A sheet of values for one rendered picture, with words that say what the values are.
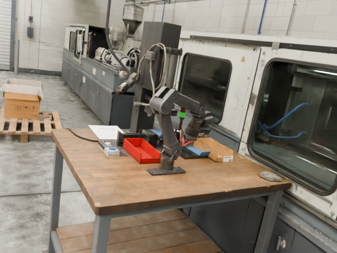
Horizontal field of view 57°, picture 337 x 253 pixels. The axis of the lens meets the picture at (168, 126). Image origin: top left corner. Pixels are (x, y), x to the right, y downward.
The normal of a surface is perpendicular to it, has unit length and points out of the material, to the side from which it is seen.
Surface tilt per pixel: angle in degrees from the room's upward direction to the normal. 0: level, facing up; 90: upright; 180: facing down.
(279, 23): 90
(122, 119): 90
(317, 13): 90
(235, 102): 90
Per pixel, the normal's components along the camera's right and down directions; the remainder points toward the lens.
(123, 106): 0.44, 0.29
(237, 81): -0.89, -0.03
